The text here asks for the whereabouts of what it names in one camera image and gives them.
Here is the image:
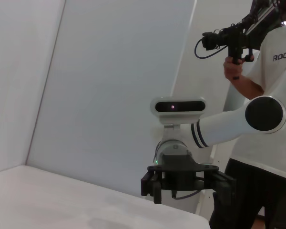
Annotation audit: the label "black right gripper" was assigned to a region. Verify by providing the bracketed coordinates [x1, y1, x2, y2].
[140, 154, 237, 208]

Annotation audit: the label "black teleoperation handle rig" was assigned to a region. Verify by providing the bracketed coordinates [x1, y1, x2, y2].
[202, 0, 286, 65]

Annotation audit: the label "person's bare forearm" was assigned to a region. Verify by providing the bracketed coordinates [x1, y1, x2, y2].
[228, 75, 265, 101]

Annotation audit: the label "person's hand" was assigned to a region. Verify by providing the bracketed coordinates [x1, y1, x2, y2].
[223, 55, 244, 81]

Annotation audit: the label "black trousers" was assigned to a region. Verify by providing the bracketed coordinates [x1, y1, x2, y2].
[208, 158, 286, 229]

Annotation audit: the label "person in white t-shirt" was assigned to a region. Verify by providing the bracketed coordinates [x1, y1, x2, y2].
[230, 23, 286, 182]

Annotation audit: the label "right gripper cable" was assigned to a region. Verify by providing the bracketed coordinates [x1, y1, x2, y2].
[170, 189, 202, 200]

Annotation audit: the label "right wrist camera housing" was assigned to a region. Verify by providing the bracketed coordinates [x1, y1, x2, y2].
[149, 96, 207, 126]

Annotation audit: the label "dark looped rig cable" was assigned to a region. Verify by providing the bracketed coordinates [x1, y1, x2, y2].
[194, 38, 229, 60]

